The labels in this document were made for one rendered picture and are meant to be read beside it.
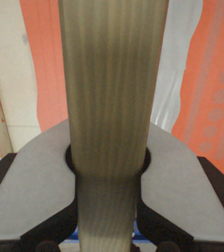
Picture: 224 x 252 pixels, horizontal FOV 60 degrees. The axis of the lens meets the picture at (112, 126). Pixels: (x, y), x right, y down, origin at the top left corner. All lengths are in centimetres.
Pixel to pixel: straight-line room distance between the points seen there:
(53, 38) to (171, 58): 15
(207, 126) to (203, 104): 4
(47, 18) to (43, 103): 11
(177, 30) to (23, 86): 21
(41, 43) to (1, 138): 15
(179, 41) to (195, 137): 15
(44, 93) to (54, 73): 3
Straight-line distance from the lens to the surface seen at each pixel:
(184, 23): 27
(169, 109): 30
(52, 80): 29
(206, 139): 35
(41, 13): 28
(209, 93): 32
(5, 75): 31
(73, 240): 41
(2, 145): 33
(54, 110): 30
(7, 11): 29
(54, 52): 28
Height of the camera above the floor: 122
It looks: 61 degrees down
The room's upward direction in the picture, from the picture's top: 178 degrees clockwise
